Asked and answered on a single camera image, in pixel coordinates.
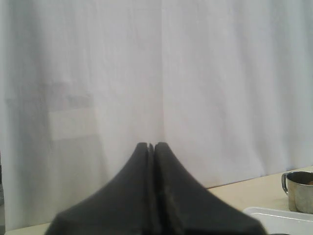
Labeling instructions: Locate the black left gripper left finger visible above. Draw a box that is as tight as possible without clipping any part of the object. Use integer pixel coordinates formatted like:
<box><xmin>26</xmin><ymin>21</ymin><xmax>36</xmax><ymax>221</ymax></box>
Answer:
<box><xmin>46</xmin><ymin>142</ymin><xmax>157</xmax><ymax>235</ymax></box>

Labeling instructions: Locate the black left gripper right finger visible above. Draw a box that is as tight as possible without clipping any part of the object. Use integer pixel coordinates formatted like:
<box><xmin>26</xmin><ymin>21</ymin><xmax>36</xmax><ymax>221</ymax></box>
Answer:
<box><xmin>154</xmin><ymin>142</ymin><xmax>267</xmax><ymax>235</ymax></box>

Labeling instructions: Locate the white plastic tray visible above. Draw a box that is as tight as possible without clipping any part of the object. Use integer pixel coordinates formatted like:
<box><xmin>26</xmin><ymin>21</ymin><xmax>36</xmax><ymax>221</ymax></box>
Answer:
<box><xmin>243</xmin><ymin>207</ymin><xmax>313</xmax><ymax>235</ymax></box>

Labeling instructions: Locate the steel mug far right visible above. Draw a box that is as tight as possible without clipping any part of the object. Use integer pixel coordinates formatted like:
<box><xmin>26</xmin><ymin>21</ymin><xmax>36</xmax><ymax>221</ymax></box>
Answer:
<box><xmin>281</xmin><ymin>171</ymin><xmax>313</xmax><ymax>214</ymax></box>

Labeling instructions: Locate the white curtain backdrop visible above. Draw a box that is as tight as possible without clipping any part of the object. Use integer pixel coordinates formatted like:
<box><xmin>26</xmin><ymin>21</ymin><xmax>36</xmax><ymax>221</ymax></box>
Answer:
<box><xmin>0</xmin><ymin>0</ymin><xmax>313</xmax><ymax>230</ymax></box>

